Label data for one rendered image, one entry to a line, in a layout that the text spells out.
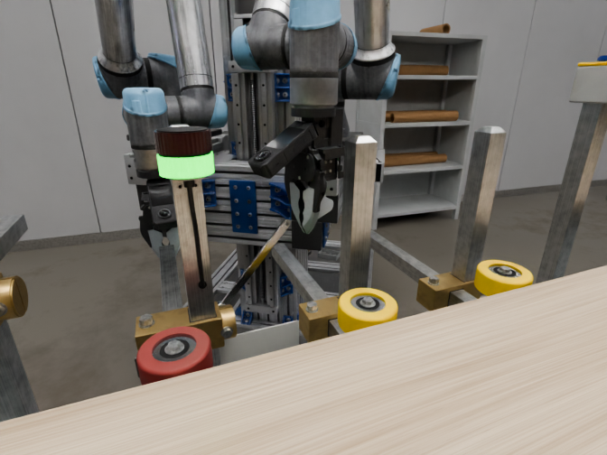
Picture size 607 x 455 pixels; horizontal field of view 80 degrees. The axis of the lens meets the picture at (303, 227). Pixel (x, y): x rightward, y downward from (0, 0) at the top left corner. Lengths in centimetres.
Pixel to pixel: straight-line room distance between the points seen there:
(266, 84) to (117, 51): 41
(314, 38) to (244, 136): 75
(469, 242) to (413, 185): 315
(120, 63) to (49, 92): 201
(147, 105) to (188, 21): 25
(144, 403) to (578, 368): 45
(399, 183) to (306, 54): 325
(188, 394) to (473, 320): 35
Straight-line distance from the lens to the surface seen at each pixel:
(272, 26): 73
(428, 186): 398
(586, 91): 89
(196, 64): 90
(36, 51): 320
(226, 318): 56
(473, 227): 73
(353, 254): 58
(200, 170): 41
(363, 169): 54
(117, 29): 113
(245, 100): 127
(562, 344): 54
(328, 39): 58
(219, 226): 126
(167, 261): 76
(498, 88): 432
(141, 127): 76
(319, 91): 57
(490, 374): 45
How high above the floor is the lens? 118
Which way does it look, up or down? 21 degrees down
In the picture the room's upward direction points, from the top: straight up
